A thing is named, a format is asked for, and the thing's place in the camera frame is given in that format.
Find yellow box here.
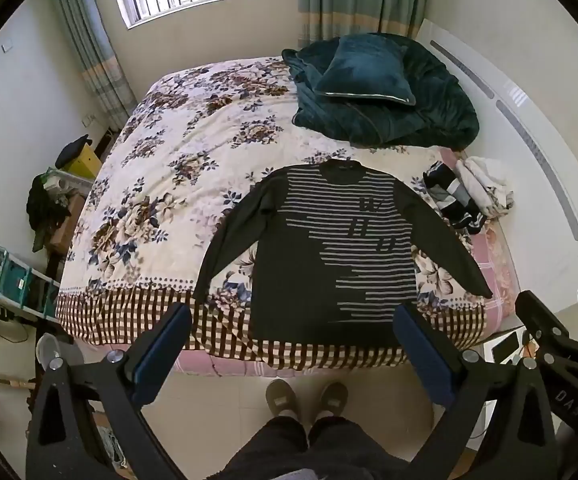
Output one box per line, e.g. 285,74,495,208
66,142,100,178

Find person's leg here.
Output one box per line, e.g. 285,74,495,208
309,412,410,480
219,415,310,480

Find folded dark striped clothes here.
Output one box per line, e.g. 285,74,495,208
422,161,487,235

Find black cloth pile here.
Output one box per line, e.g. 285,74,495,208
26,172,72,233

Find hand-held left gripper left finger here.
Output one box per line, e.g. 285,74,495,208
25,302,193,480

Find person's grey slipper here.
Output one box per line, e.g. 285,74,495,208
319,381,350,418
265,379,301,421

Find teal pillow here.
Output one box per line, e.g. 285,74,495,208
314,35,417,107

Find white crumpled cloth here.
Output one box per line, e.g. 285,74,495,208
456,156,516,220

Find person's left leg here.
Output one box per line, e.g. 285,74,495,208
219,415,310,480

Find teal storage rack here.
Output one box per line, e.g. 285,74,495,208
0,242,62,318

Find teal plush blanket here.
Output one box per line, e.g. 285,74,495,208
281,32,480,150

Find person's right leg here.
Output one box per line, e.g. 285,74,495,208
309,412,410,480

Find white headboard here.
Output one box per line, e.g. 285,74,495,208
414,19,578,238

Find person's left grey slipper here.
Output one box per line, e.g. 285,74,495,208
265,379,301,421

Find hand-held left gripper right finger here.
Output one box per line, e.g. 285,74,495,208
393,302,562,480

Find dark grey striped sweater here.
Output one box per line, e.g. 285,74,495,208
194,159,494,348

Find person's right grey slipper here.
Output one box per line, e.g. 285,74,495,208
319,381,350,418

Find floral checkered bedspread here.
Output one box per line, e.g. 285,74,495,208
55,56,517,378

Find black bag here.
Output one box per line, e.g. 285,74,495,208
55,134,92,168

